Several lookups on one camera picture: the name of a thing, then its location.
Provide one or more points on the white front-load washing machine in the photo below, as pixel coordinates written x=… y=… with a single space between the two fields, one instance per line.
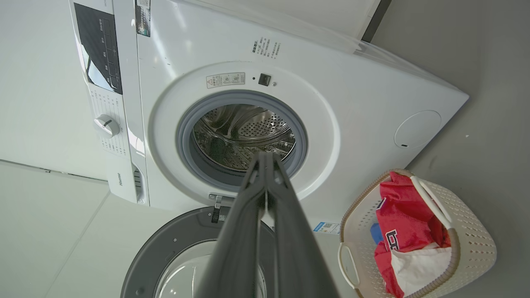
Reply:
x=352 y=103

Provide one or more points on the round white filter cover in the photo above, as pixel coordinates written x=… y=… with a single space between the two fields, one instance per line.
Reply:
x=417 y=129

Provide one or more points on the dark energy label sticker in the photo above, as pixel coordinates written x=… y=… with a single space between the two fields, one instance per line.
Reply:
x=143 y=18

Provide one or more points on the white warning label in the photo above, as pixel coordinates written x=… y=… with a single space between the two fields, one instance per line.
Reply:
x=225 y=80

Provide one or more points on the blue garment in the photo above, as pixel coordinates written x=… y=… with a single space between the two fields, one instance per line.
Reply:
x=377 y=234

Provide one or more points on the white detergent drawer with logo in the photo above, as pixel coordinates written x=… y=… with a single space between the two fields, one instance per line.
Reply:
x=124 y=178

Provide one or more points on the small blue label sticker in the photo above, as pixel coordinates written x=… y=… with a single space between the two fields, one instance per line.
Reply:
x=327 y=228

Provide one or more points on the beige perforated laundry basket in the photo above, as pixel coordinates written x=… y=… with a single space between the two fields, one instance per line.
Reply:
x=472 y=248

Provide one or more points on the black glossy control display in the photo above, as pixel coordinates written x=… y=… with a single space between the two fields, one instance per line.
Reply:
x=97 y=45

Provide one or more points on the black door latch socket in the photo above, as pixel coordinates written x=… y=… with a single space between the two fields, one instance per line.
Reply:
x=264 y=79

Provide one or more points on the metal door hinge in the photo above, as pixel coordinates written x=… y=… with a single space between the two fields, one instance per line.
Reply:
x=217 y=205

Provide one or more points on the white round program dial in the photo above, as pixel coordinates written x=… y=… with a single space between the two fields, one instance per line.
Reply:
x=107 y=125

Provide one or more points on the red jersey with lettering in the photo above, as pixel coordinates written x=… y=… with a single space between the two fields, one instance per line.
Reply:
x=405 y=215

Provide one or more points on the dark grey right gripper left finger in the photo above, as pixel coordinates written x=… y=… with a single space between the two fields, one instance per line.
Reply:
x=236 y=248

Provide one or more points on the white garment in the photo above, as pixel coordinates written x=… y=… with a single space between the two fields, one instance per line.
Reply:
x=422 y=265

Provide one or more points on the grey round washer door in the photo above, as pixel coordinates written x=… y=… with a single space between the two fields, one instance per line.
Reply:
x=165 y=256

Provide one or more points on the steel perforated washer drum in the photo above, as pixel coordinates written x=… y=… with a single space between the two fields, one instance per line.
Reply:
x=244 y=128

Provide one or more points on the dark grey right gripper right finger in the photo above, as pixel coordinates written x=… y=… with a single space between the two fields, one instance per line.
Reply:
x=298 y=256

